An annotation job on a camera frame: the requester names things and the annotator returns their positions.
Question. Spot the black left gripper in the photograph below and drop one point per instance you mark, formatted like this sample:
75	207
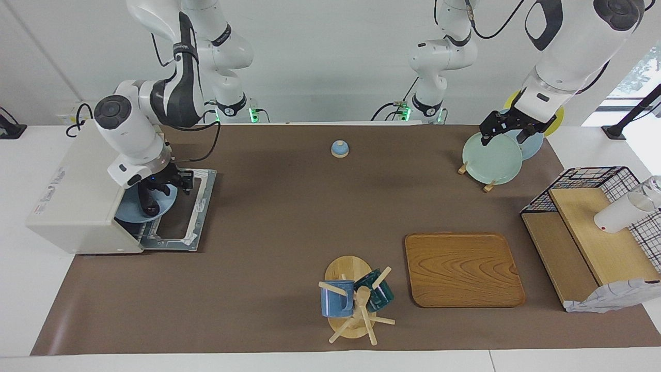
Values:
516	123

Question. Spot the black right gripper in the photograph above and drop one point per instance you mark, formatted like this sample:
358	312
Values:
168	181

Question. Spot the toaster oven glass door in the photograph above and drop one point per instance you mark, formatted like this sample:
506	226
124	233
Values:
204	201

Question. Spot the blue serving plate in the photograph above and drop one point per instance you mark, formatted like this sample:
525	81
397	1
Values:
129	212

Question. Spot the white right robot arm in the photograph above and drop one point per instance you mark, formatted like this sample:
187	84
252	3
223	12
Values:
129	134

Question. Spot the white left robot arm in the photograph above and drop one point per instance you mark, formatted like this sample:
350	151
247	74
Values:
568	51

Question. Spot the beige toaster oven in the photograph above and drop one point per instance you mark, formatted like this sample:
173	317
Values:
77	201

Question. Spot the light blue plate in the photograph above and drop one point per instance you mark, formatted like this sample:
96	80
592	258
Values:
534	147

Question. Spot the pale green plate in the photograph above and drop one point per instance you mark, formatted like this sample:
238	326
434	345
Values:
490	160

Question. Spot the yellow plate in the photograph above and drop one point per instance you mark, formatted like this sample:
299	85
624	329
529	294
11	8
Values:
557	121

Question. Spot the wooden plate rack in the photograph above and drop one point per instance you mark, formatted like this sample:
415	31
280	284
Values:
489	187

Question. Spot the brown table mat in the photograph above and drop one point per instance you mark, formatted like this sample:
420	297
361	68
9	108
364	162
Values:
310	206

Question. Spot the white cup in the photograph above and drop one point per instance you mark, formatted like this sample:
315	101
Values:
619	216

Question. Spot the rectangular wooden tray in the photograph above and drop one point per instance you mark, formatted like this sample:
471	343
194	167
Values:
462	268

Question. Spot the clear drinking glass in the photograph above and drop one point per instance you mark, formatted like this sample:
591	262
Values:
655	188

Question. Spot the blue lid with wooden knob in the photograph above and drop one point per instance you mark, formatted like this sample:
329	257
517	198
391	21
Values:
340	149

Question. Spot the wooden mug tree stand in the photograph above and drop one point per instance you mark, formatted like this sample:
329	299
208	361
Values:
347	266

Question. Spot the blue mug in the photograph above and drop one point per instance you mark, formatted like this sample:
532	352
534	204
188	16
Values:
335	302

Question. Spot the dark green mug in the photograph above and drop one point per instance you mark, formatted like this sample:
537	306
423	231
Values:
381	294

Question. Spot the black bracket mount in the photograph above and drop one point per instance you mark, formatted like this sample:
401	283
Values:
11	129

